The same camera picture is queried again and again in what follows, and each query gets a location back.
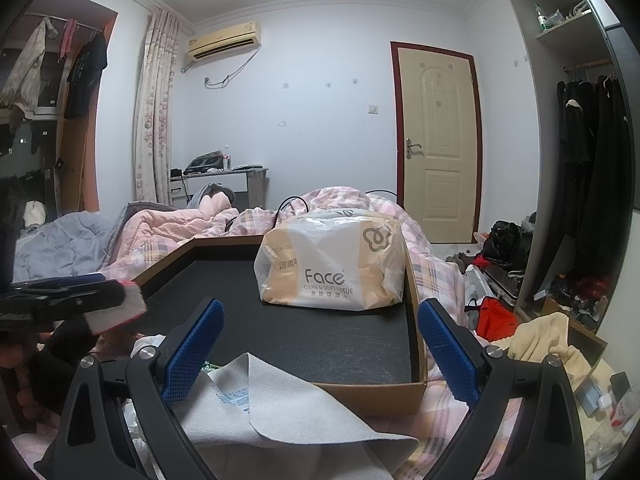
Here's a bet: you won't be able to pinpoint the grey blue blanket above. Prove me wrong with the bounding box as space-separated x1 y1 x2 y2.
13 211 114 283

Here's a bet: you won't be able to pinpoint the pink plaid duvet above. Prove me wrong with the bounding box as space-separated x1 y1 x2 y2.
100 186 468 479

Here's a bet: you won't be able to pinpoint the red bag on floor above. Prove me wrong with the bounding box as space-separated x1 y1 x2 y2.
475 297 518 341

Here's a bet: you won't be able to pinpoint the yellow towel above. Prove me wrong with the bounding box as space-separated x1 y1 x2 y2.
498 312 592 391

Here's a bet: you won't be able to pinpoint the cardboard tray with black liner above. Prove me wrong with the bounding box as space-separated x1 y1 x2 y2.
125 236 426 417

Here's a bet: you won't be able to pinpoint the Face tissue pack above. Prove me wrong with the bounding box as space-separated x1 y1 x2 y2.
254 208 407 312

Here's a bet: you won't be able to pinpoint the white desk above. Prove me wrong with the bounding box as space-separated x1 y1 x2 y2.
169 167 268 211

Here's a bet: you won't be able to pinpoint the black device on desk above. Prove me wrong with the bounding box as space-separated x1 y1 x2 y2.
183 151 224 174

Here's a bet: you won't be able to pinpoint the hanging black shirt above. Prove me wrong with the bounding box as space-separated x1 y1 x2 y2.
64 32 107 120

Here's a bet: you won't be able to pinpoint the floral curtain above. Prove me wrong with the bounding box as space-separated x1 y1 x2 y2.
134 8 180 205

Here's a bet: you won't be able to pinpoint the hanging beige jacket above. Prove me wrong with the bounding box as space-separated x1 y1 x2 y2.
1 16 58 120

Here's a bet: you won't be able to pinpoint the cream wooden door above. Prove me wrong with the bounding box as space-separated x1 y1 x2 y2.
390 41 483 243

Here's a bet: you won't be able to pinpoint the black hanging coats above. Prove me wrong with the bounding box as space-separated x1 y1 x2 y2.
556 76 634 280

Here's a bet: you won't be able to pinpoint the dark wardrobe with shelves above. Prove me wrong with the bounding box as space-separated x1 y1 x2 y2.
510 0 638 332

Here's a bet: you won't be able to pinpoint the black cable on bed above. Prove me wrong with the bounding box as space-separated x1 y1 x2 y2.
271 196 312 229

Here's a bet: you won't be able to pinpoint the wall air conditioner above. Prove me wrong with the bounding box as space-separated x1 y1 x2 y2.
188 21 262 61

